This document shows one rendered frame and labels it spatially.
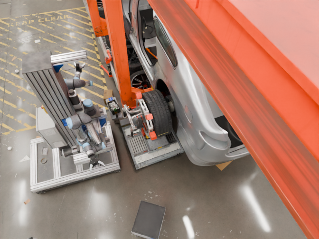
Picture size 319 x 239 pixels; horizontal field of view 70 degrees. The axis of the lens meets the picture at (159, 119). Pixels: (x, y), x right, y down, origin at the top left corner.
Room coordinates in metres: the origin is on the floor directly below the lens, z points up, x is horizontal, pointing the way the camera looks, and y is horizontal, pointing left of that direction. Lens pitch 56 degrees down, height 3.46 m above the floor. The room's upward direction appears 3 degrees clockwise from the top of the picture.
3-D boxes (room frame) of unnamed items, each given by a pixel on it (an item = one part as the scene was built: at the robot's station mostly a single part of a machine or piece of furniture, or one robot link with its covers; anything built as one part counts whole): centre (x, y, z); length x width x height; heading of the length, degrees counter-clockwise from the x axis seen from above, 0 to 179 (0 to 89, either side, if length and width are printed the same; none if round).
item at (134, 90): (2.35, 0.23, 0.69); 0.52 x 0.17 x 0.35; 114
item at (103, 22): (4.10, 1.02, 0.69); 0.52 x 0.17 x 0.35; 114
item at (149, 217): (0.53, 0.06, 0.17); 0.43 x 0.36 x 0.34; 167
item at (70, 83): (1.81, 1.11, 1.19); 0.15 x 0.12 x 0.55; 95
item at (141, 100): (1.75, 0.21, 0.85); 0.54 x 0.07 x 0.54; 24
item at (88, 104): (1.83, 0.98, 0.98); 0.13 x 0.12 x 0.14; 95
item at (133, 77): (2.71, 0.28, 0.39); 0.66 x 0.66 x 0.24
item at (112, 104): (2.15, 0.75, 0.52); 0.20 x 0.14 x 0.13; 33
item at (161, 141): (1.82, 0.06, 0.32); 0.40 x 0.30 x 0.28; 24
